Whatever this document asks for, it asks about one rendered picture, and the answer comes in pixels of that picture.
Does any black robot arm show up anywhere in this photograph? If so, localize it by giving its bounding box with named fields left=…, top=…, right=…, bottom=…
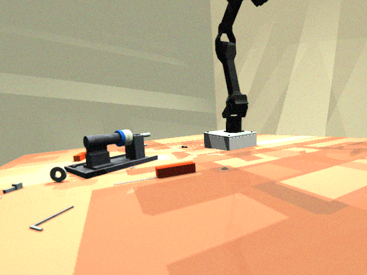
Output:
left=215, top=3, right=248, bottom=133

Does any black ring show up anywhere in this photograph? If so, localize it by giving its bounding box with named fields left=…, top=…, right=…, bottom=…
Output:
left=49, top=166, right=67, bottom=182

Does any blue disc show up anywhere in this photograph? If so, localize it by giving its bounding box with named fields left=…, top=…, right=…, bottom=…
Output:
left=115, top=130, right=125, bottom=147

